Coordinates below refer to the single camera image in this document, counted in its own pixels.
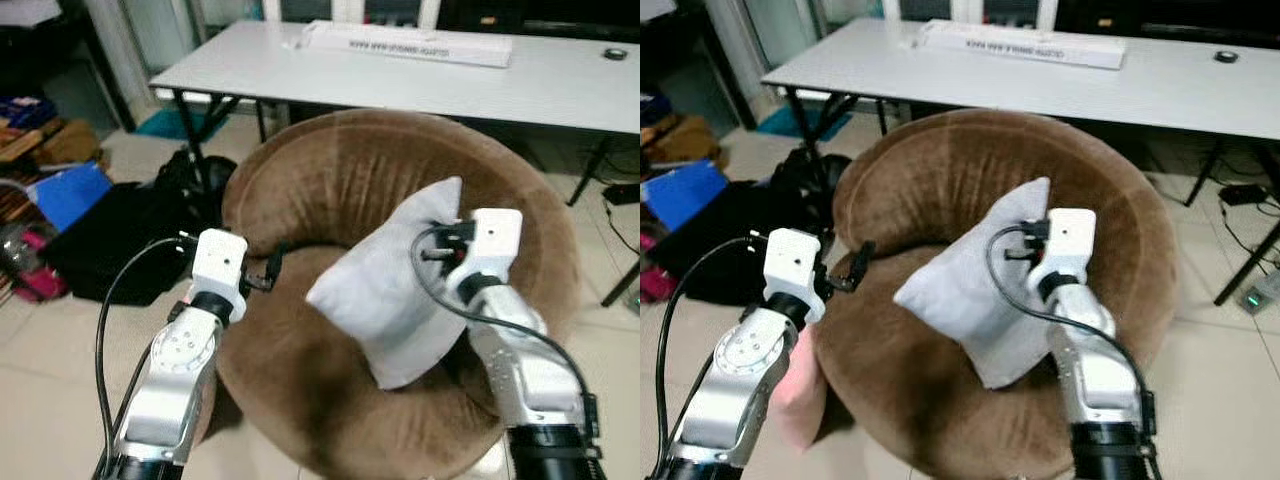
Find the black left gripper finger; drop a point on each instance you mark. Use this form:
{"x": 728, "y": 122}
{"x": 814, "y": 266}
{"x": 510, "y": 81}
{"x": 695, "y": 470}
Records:
{"x": 858, "y": 265}
{"x": 274, "y": 265}

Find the grey square pillow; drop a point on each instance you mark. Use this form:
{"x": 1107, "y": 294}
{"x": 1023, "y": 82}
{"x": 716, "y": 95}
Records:
{"x": 385, "y": 290}
{"x": 970, "y": 290}

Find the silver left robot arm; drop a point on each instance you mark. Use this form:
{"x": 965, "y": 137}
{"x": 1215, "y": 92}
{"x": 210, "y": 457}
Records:
{"x": 740, "y": 370}
{"x": 175, "y": 370}

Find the brown round sofa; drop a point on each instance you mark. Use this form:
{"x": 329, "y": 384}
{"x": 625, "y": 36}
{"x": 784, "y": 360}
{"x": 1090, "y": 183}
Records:
{"x": 330, "y": 170}
{"x": 930, "y": 170}

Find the pink pillow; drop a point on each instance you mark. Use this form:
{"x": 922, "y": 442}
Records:
{"x": 205, "y": 415}
{"x": 800, "y": 400}

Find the teal floor mat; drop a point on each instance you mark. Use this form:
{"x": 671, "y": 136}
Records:
{"x": 165, "y": 125}
{"x": 785, "y": 122}

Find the black bag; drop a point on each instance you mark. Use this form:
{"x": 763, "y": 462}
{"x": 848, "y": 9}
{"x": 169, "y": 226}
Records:
{"x": 720, "y": 240}
{"x": 110, "y": 250}

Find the long grey folding table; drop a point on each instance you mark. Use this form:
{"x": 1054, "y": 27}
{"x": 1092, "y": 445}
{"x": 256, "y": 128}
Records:
{"x": 1000, "y": 85}
{"x": 400, "y": 85}

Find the black power adapter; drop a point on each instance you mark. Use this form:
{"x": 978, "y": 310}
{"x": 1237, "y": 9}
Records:
{"x": 1242, "y": 194}
{"x": 622, "y": 194}

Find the blue folder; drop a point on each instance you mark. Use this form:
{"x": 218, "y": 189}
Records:
{"x": 70, "y": 195}
{"x": 685, "y": 192}

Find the pink clutter pile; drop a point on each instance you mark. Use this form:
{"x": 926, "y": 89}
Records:
{"x": 655, "y": 280}
{"x": 35, "y": 280}

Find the long white printed box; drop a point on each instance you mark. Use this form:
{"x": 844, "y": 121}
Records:
{"x": 1010, "y": 45}
{"x": 400, "y": 45}

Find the brown wooden clutter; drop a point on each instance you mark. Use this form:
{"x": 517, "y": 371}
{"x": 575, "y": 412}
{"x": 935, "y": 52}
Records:
{"x": 60, "y": 145}
{"x": 685, "y": 140}

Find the white power strip with light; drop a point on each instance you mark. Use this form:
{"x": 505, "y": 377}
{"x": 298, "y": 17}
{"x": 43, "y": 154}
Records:
{"x": 1260, "y": 298}

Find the small black round object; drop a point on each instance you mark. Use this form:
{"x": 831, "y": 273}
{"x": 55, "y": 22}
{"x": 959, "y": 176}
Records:
{"x": 615, "y": 54}
{"x": 1227, "y": 56}

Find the white framed chair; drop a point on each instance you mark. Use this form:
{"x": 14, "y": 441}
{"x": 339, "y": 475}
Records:
{"x": 271, "y": 10}
{"x": 890, "y": 10}

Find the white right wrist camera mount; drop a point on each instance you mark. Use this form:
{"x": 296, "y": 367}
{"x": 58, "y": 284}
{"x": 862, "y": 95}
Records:
{"x": 1070, "y": 240}
{"x": 495, "y": 245}

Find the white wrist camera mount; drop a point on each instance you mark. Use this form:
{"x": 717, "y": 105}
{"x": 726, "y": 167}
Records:
{"x": 1070, "y": 240}
{"x": 218, "y": 262}
{"x": 792, "y": 262}
{"x": 495, "y": 245}

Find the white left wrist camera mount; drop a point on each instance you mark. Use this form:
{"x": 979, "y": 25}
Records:
{"x": 218, "y": 262}
{"x": 792, "y": 262}

